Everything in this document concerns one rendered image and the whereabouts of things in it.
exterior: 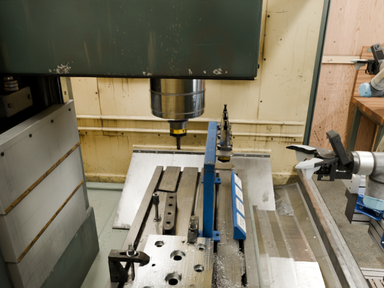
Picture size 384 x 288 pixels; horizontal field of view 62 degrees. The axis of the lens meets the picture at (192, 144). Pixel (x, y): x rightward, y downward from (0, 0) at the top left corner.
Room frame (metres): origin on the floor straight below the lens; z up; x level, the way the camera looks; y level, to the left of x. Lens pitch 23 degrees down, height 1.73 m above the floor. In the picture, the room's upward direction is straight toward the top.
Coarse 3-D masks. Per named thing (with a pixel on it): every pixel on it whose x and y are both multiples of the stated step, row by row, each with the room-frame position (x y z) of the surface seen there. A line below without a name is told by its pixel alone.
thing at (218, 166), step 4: (216, 164) 1.02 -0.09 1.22; (220, 164) 1.02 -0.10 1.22; (224, 164) 1.02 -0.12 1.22; (228, 164) 1.02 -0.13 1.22; (232, 164) 1.02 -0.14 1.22; (216, 168) 0.99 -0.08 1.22; (220, 168) 0.99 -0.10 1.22; (224, 168) 0.99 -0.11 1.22; (228, 168) 0.99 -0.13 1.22; (232, 168) 0.99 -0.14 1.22
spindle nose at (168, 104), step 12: (156, 84) 0.83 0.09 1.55; (168, 84) 0.81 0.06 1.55; (180, 84) 0.81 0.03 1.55; (192, 84) 0.82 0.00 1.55; (204, 84) 0.86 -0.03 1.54; (156, 96) 0.83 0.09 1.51; (168, 96) 0.81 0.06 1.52; (180, 96) 0.81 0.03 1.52; (192, 96) 0.82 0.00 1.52; (204, 96) 0.86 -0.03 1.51; (156, 108) 0.83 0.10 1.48; (168, 108) 0.81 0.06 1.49; (180, 108) 0.81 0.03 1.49; (192, 108) 0.82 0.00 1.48; (204, 108) 0.87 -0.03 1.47
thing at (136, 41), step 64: (0, 0) 0.80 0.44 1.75; (64, 0) 0.78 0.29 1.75; (128, 0) 0.77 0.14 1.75; (192, 0) 0.76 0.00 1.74; (256, 0) 0.74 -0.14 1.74; (0, 64) 0.80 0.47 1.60; (64, 64) 0.79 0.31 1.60; (128, 64) 0.77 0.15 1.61; (192, 64) 0.76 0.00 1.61; (256, 64) 0.75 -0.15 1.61
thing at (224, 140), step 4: (224, 132) 1.16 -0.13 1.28; (228, 132) 1.17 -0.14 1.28; (224, 136) 1.16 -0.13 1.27; (228, 136) 1.16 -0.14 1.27; (220, 140) 1.17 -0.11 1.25; (224, 140) 1.16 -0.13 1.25; (228, 140) 1.16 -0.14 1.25; (220, 144) 1.17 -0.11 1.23; (224, 144) 1.16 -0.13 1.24; (228, 144) 1.16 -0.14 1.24
